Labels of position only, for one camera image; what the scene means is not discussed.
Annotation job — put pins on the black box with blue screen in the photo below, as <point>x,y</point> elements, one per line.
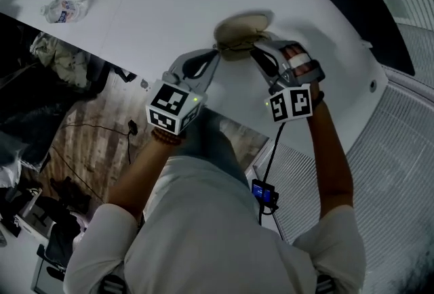
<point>261,191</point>

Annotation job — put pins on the person's right forearm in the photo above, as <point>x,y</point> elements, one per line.
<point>330,157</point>

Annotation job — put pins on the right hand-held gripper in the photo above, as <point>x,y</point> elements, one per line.
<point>291,103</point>

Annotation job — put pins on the person's left forearm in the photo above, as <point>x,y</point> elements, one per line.
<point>142,177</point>

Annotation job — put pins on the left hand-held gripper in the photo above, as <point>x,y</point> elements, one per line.
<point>169,99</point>

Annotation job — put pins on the white panel bracket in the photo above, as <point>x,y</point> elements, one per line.
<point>367,43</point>

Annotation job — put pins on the crumpled clear plastic bottle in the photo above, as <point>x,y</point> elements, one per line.
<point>62,11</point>

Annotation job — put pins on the person's grey trousers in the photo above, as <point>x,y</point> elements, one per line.
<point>207,140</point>

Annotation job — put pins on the black jacket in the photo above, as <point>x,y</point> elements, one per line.
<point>27,109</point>

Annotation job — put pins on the beige cloth pouch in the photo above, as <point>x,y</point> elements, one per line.
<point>237,28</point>

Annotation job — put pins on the clear plastic bag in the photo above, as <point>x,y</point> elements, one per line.
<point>8,170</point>

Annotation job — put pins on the black wristband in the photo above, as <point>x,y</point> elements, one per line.
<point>318,99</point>

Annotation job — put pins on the black plug adapter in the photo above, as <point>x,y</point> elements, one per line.
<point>132,127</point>

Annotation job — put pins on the person's right hand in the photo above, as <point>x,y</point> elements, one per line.
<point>301,69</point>

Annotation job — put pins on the person's white shirt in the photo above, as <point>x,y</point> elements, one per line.
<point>210,235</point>

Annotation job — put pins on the pale crumpled clothing pile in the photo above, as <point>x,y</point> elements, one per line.
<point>61,59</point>

